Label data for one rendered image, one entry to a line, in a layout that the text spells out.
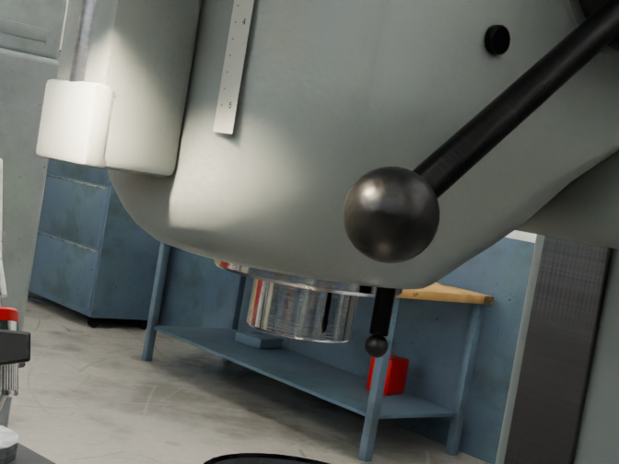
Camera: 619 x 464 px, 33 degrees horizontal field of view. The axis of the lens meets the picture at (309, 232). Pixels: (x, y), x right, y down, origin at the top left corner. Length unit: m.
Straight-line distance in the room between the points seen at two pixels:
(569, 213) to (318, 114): 0.18
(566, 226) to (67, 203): 7.75
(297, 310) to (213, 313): 7.21
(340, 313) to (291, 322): 0.02
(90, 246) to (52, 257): 0.57
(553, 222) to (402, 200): 0.21
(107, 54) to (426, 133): 0.12
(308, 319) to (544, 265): 0.41
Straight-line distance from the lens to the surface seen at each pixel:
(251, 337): 6.67
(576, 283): 0.82
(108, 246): 7.74
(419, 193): 0.32
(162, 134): 0.40
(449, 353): 5.98
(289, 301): 0.45
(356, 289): 0.44
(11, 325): 0.78
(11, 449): 0.81
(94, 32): 0.39
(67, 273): 8.11
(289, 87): 0.37
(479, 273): 5.86
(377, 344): 0.44
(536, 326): 0.84
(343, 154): 0.37
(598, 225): 0.50
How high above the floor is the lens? 1.35
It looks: 3 degrees down
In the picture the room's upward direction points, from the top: 10 degrees clockwise
